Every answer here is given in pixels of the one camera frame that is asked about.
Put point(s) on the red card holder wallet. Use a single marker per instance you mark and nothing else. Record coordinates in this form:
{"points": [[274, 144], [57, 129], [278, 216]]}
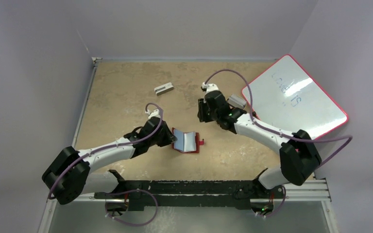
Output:
{"points": [[189, 142]]}

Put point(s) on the stack of white cards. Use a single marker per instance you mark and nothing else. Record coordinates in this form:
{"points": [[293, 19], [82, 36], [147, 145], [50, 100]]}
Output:
{"points": [[236, 101]]}

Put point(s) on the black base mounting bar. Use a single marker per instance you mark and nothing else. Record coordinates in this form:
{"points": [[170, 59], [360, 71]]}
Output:
{"points": [[135, 195]]}

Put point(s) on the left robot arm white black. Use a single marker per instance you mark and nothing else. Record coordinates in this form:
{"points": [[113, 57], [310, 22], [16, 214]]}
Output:
{"points": [[66, 176]]}

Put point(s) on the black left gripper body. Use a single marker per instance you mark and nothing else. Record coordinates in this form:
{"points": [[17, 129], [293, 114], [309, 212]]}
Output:
{"points": [[163, 140]]}

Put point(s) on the aluminium table frame rail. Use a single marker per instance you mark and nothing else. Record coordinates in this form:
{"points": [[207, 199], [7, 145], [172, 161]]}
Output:
{"points": [[310, 190]]}

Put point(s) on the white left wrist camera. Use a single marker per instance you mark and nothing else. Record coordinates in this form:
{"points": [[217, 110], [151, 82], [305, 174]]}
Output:
{"points": [[155, 113]]}

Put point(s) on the white grey card reader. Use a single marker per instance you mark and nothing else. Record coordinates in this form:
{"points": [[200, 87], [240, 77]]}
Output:
{"points": [[162, 89]]}

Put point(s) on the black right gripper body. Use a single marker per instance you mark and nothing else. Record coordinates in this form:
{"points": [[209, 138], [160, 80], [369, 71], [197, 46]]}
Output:
{"points": [[202, 110]]}

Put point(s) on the pink-framed whiteboard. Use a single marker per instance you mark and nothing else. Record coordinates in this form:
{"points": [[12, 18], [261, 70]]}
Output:
{"points": [[287, 97]]}

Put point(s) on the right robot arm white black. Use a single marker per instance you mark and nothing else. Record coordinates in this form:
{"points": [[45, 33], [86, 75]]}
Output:
{"points": [[298, 155]]}

